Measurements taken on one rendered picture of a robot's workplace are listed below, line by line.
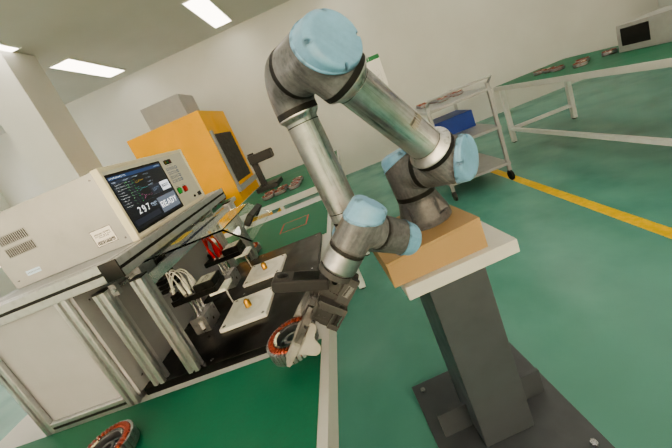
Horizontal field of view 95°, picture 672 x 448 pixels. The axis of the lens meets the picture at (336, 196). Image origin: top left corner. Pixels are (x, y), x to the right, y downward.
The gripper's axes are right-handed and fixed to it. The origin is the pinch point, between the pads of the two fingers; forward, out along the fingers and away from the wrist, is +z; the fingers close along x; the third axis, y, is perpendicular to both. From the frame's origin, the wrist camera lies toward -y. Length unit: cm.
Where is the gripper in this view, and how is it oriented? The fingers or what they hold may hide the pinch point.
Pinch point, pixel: (289, 340)
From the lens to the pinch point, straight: 74.2
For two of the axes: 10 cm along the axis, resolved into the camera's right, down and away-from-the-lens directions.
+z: -4.2, 8.8, 2.3
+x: -0.1, -2.6, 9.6
